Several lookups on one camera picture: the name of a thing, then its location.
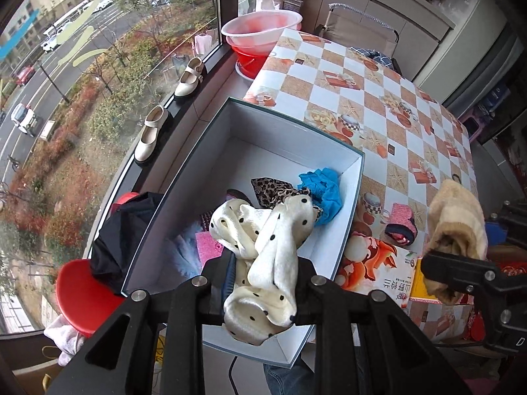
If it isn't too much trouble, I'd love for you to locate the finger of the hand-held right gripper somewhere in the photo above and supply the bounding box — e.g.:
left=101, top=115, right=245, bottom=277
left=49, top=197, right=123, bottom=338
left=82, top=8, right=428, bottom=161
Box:
left=486, top=201, right=527, bottom=248
left=420, top=251, right=501, bottom=297

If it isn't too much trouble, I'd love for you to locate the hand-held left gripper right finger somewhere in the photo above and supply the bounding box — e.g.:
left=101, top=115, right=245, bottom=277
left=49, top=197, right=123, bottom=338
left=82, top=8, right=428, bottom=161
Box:
left=294, top=255, right=470, bottom=395

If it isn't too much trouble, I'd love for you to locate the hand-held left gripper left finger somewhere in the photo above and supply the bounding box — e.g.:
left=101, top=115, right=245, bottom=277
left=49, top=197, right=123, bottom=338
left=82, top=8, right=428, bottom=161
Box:
left=47, top=251, right=238, bottom=395

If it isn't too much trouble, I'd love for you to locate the pink sponge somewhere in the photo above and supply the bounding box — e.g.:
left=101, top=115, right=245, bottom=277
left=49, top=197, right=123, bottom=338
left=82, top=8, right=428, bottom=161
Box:
left=198, top=231, right=225, bottom=270

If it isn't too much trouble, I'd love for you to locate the white polka dot scrunchie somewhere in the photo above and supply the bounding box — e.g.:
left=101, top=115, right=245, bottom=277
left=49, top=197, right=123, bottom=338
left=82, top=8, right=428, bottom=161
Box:
left=209, top=195, right=324, bottom=346

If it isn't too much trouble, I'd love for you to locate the light blue fluffy cloth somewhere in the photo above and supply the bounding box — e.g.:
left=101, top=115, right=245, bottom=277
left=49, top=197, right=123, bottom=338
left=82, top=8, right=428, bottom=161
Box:
left=167, top=222, right=207, bottom=280

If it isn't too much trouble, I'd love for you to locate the beige fuzzy cloth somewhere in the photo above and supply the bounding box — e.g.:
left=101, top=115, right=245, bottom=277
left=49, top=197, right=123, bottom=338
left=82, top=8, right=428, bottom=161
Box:
left=424, top=179, right=488, bottom=305

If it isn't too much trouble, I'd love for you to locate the leopard print scrunchie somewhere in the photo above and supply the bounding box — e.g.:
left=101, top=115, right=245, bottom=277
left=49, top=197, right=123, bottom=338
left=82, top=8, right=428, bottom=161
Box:
left=250, top=177, right=324, bottom=221

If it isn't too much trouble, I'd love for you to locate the white cardboard box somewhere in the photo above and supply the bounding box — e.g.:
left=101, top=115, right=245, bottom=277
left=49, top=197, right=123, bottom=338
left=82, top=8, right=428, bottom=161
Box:
left=121, top=97, right=366, bottom=369

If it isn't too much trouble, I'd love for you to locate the orange printed carton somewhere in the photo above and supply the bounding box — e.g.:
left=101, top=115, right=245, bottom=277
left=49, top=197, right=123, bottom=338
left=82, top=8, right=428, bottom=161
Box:
left=335, top=232, right=474, bottom=342

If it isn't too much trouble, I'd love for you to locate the pink and dark sock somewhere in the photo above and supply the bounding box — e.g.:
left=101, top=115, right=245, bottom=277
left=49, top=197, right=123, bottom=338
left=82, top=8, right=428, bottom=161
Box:
left=385, top=202, right=418, bottom=243

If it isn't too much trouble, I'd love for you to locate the person's jeans leg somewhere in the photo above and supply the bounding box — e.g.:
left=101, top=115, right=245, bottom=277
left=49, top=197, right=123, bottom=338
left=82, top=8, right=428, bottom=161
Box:
left=263, top=358, right=322, bottom=395

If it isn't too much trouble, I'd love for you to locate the purple plastic stool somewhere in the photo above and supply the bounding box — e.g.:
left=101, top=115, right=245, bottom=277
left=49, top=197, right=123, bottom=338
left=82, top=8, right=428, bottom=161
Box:
left=465, top=107, right=499, bottom=145

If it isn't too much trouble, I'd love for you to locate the blue crinkled cloth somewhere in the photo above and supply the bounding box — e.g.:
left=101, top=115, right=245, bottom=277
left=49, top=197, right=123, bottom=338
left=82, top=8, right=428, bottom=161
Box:
left=297, top=167, right=344, bottom=226

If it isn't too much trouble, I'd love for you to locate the dark cloth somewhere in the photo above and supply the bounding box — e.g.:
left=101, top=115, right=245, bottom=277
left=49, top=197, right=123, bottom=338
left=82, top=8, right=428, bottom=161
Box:
left=90, top=192, right=165, bottom=295

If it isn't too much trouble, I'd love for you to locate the red plastic stool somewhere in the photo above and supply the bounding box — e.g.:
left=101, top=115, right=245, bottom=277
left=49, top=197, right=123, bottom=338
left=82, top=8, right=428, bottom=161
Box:
left=55, top=191, right=141, bottom=338

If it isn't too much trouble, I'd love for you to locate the white cloth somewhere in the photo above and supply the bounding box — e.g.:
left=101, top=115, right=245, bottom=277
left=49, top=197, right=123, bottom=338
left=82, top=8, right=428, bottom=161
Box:
left=43, top=315, right=87, bottom=367

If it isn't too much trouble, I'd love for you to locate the checkered printed tablecloth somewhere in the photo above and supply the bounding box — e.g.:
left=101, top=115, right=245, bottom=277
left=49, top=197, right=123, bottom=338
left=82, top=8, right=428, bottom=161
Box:
left=243, top=29, right=480, bottom=256

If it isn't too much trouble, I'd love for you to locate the red plastic basin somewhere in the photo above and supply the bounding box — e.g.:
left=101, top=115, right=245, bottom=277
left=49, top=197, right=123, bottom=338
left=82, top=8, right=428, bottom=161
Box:
left=228, top=43, right=274, bottom=81

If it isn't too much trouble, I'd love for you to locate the plaid cloth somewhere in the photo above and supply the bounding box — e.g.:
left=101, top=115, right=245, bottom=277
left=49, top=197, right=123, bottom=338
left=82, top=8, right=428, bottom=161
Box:
left=350, top=47, right=402, bottom=75

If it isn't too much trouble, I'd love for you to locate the grey cabinet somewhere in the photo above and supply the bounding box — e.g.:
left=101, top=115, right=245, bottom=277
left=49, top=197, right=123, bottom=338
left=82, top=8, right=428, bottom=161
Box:
left=288, top=0, right=458, bottom=87

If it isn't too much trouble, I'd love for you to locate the grey folding chair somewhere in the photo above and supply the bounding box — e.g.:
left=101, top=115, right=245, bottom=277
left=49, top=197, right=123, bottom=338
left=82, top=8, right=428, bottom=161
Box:
left=315, top=3, right=401, bottom=58

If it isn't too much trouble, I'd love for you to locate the black cable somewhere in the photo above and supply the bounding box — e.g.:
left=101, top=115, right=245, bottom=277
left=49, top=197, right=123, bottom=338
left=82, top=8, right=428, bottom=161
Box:
left=228, top=354, right=239, bottom=395

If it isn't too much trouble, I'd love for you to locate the beige strap shoe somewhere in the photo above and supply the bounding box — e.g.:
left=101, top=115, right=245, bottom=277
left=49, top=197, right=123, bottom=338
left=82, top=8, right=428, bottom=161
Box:
left=134, top=106, right=171, bottom=168
left=174, top=56, right=207, bottom=100

